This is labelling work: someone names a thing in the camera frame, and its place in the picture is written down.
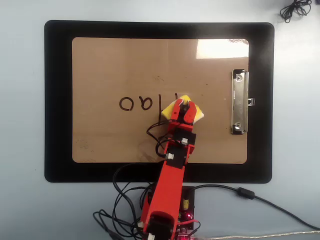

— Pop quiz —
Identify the black controller circuit board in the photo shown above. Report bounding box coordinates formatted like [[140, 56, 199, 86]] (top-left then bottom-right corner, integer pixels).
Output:
[[176, 185, 196, 240]]

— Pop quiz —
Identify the silver metal clipboard clip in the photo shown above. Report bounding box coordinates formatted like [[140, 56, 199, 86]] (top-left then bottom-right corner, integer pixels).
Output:
[[230, 68, 256, 136]]

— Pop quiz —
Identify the silver braided cable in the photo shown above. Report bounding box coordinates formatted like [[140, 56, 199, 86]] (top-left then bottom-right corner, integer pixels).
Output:
[[194, 230, 320, 240]]

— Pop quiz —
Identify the black power cable with ferrite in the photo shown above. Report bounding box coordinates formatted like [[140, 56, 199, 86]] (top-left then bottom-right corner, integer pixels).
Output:
[[192, 184, 320, 231]]

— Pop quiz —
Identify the yellow sponge with black knob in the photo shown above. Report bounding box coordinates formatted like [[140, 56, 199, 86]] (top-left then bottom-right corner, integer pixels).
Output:
[[161, 94, 206, 126]]

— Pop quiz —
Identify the thin red wire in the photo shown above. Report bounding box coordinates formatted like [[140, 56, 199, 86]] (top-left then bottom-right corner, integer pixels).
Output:
[[178, 218, 201, 233]]

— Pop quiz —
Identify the black servo cable bundle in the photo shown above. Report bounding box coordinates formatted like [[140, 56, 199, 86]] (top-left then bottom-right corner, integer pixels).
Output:
[[92, 119, 176, 240]]

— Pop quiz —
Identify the coiled thin black cable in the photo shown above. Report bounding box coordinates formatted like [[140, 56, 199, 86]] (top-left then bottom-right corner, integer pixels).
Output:
[[279, 0, 313, 24]]

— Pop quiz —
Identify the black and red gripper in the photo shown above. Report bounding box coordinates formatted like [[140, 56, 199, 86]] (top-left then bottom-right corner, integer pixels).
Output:
[[167, 98, 198, 147]]

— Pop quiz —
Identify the brown clipboard board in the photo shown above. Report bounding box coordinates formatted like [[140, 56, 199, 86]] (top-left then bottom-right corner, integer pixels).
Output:
[[71, 37, 250, 165]]

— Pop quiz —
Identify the black rectangular desk mat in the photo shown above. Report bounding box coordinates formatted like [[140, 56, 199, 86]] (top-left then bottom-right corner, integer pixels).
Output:
[[44, 19, 275, 184]]

